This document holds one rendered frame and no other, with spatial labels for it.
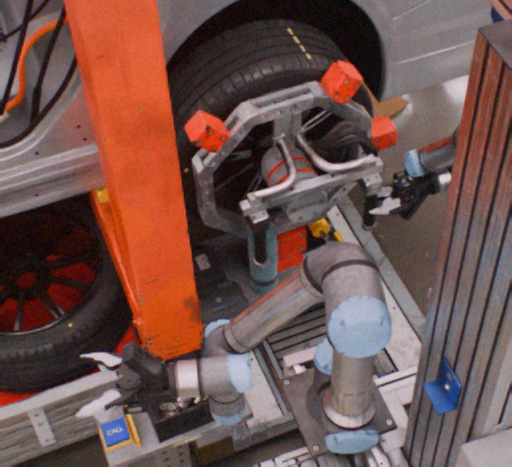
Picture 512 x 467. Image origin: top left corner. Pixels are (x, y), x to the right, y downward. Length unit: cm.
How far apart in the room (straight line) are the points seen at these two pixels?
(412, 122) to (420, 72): 105
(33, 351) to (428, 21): 157
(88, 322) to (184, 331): 36
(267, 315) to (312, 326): 145
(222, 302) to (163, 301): 50
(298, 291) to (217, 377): 24
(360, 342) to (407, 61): 150
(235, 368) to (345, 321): 29
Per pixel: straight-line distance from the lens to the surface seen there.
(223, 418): 207
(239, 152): 285
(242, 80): 265
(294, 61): 269
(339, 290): 181
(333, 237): 357
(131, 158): 218
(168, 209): 234
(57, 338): 297
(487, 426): 190
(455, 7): 310
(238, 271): 338
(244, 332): 205
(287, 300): 197
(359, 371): 195
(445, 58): 322
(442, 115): 428
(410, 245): 376
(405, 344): 340
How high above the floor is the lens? 291
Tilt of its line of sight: 49 degrees down
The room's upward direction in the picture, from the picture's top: 3 degrees counter-clockwise
